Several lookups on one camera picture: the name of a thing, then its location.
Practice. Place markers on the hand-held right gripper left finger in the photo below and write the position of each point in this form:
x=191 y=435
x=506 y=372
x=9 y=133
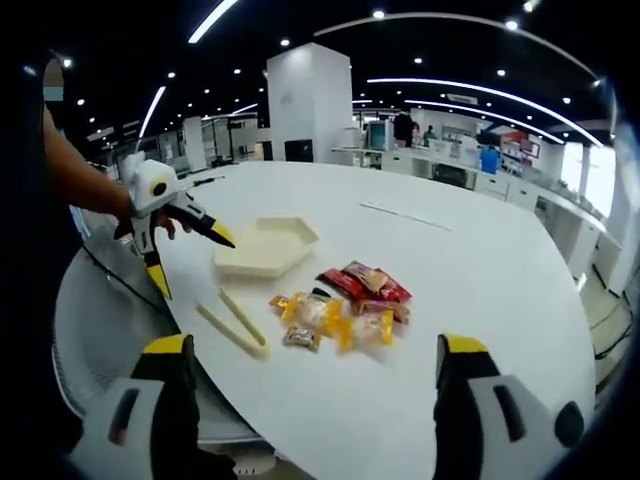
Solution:
x=150 y=425

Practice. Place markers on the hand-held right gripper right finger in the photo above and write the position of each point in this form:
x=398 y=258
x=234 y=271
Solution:
x=480 y=425

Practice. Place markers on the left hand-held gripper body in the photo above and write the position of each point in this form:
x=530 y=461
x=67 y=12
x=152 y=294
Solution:
x=147 y=185

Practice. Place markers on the cream hexagonal container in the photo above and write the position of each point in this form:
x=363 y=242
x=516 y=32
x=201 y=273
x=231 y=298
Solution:
x=265 y=250

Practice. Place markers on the cream food tongs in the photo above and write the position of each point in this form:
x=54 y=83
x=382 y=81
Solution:
x=235 y=327

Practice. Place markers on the small orange food packet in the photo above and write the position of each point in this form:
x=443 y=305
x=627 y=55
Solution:
x=279 y=301

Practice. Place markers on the pink brown food packet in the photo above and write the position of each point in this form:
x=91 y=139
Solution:
x=395 y=311

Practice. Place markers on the yellow food cake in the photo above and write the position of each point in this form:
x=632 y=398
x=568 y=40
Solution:
x=365 y=330
x=315 y=312

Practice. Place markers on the small brown food packet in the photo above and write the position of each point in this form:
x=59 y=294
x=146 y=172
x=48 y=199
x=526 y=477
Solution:
x=301 y=337

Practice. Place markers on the red food packet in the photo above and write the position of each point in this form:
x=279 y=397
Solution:
x=360 y=282

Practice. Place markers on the person's left hand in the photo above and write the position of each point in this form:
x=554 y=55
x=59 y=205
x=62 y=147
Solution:
x=170 y=225

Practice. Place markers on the black pen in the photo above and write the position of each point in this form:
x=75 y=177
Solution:
x=202 y=181

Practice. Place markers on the grey mesh chair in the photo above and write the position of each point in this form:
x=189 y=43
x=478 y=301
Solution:
x=100 y=325

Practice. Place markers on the person's dark clothing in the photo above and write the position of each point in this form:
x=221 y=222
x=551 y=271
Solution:
x=45 y=300

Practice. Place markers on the black screen panel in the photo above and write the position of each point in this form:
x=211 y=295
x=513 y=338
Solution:
x=298 y=151

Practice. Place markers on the white square pillar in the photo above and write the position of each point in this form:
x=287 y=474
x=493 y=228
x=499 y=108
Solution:
x=310 y=100

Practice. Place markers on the thin white strip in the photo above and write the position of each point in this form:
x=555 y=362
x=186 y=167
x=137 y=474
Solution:
x=405 y=216

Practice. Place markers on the white counter cabinets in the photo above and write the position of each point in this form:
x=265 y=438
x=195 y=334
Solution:
x=500 y=185

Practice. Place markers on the blue box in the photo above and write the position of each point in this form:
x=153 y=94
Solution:
x=490 y=162

